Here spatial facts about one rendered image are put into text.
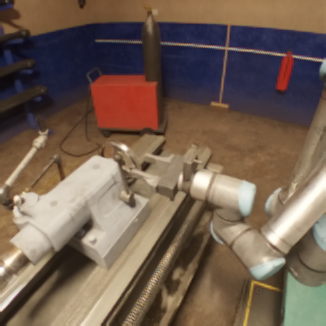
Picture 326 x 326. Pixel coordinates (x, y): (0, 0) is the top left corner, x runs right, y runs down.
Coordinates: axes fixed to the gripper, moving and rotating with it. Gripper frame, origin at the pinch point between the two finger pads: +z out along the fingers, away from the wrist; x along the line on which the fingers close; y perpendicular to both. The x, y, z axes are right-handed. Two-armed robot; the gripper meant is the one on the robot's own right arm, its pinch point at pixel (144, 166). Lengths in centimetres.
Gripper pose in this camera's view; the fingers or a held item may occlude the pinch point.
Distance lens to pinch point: 72.8
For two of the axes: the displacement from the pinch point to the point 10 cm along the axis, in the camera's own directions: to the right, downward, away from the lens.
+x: 4.7, -6.3, 6.2
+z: -8.8, -2.7, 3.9
